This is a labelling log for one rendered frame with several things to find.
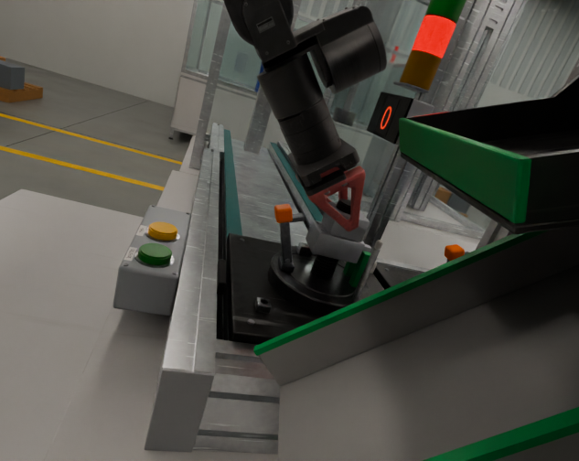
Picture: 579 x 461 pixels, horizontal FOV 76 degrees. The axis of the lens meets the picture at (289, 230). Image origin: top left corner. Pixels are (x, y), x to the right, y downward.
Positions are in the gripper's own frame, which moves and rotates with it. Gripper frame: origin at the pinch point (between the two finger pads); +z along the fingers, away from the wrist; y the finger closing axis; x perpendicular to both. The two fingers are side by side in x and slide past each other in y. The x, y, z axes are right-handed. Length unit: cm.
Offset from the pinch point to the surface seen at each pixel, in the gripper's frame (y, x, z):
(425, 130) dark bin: -24.8, -2.3, -15.5
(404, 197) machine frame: 78, -32, 45
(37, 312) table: 0.3, 40.0, -6.6
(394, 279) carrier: 6.9, -4.3, 18.2
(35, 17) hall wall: 828, 294, -229
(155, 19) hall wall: 816, 94, -136
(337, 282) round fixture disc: -1.5, 4.6, 7.6
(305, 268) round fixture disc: 0.6, 7.6, 4.8
